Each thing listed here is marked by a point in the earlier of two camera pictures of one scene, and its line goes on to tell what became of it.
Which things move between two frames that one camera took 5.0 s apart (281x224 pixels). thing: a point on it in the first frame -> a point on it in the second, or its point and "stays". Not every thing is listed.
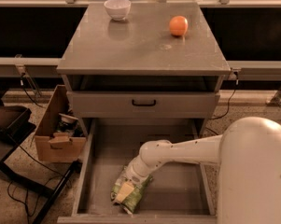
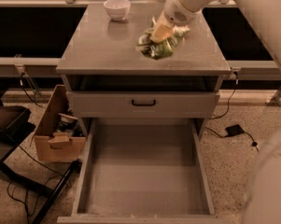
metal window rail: [30, 66] stays
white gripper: [134, 175] -> [175, 13]
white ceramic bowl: [118, 8] stays
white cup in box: [66, 118] stays
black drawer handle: [148, 105] stays
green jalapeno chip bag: [132, 200] -> [162, 49]
